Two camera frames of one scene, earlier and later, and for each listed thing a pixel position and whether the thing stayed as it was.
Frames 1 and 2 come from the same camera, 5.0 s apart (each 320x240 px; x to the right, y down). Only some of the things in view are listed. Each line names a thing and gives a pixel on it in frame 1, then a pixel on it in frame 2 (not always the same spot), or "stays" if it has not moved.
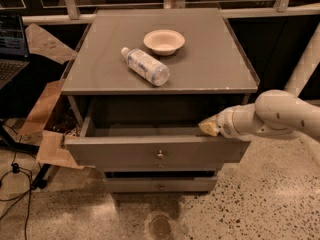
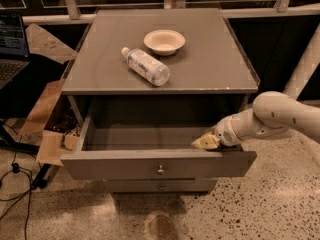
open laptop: x=13 y=49 stays
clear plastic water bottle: x=144 y=64 stays
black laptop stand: x=7 y=140 stays
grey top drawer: x=153 y=130 -> x=152 y=152
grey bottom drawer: x=161 y=185 stays
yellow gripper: x=226 y=125 -> x=223 y=133
